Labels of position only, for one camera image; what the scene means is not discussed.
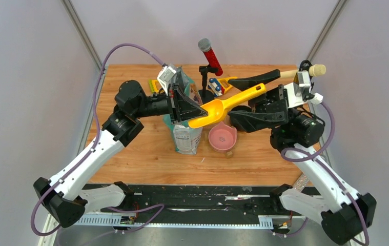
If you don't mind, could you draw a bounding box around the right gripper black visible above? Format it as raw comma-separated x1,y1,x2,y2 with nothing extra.
228,70,299,132

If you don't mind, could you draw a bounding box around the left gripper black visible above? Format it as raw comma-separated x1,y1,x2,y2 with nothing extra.
133,82,207,123

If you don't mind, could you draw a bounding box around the yellow scoop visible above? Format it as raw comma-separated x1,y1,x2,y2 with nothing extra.
188,83,267,129

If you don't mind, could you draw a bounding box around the green pet food bag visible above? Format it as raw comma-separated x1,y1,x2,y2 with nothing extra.
163,67,203,155

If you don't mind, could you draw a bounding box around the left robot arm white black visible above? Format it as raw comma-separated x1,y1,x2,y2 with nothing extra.
33,80,208,228

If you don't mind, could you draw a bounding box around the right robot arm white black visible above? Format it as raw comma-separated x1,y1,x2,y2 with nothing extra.
229,65,376,245

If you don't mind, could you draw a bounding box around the black pet bowl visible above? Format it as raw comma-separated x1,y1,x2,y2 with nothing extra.
228,105,252,116

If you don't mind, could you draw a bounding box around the pink cat-ear pet bowl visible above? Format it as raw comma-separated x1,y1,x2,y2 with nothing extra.
208,121,237,153

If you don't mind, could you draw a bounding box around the yellow orange toy triangle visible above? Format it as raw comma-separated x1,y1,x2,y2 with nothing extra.
218,76,237,94

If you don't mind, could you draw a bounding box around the black round-base mic stand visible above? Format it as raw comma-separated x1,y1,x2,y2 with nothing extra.
199,65,218,104

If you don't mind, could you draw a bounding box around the blue white toy car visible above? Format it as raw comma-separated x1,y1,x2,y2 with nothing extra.
207,78,224,97

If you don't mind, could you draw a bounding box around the yellow green toy triangle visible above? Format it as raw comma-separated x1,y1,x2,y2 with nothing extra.
148,79,161,94

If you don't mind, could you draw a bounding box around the small wooden block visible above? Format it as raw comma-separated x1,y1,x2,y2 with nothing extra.
224,151,233,158

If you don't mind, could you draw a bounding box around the red glitter microphone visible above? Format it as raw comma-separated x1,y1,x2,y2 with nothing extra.
198,38,223,76

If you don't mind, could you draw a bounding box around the cream microphone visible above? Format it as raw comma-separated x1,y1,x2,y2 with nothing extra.
280,64,326,78

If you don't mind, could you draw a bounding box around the silver glitter microphone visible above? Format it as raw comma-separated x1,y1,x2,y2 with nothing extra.
292,173,310,192

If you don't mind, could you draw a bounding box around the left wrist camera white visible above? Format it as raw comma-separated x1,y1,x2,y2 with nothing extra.
157,64,176,95

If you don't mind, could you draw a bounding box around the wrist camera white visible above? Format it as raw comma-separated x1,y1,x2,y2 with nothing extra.
157,64,176,95
284,71,323,108

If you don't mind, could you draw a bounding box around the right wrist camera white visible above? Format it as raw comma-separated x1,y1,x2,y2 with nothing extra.
284,71,323,108

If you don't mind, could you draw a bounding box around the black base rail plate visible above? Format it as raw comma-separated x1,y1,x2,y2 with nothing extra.
82,183,320,226

